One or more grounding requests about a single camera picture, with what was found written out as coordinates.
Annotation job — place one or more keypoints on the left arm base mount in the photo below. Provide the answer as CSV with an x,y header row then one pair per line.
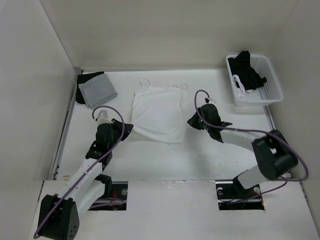
x,y
114,197

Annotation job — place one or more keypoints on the white tank top in basket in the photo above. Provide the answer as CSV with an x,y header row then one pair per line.
x,y
242,92

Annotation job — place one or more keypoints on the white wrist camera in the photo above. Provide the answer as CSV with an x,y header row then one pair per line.
x,y
102,118
209,100

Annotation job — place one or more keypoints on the left metal table rail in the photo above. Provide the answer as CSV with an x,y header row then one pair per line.
x,y
55,163

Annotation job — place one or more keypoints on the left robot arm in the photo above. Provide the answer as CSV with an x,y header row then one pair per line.
x,y
59,215

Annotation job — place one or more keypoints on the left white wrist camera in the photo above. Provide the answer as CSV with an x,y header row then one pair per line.
x,y
102,118

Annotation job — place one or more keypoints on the folded grey tank top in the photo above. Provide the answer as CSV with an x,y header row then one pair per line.
x,y
97,91

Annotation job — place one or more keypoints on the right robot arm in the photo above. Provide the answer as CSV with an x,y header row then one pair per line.
x,y
252,141

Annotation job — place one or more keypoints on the white tank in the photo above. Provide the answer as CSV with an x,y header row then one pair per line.
x,y
159,113
242,92

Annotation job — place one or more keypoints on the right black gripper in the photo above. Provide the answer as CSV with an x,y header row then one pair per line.
x,y
192,122

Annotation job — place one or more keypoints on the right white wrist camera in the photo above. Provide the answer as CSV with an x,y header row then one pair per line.
x,y
209,100

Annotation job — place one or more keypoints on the metal table rail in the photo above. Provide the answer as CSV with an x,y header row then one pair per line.
x,y
55,163
276,148

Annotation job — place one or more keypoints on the white plastic basket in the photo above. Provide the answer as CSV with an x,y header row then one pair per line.
x,y
271,92

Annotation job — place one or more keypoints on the folded black tank top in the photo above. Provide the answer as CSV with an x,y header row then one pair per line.
x,y
81,79

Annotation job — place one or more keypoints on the right metal table rail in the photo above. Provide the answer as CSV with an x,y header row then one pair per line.
x,y
276,148

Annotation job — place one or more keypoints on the crumpled black tank top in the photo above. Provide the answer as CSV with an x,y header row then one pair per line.
x,y
240,66

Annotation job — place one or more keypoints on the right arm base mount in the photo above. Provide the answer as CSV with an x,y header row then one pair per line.
x,y
231,198

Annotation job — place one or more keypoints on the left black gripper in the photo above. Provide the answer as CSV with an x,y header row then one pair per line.
x,y
118,125

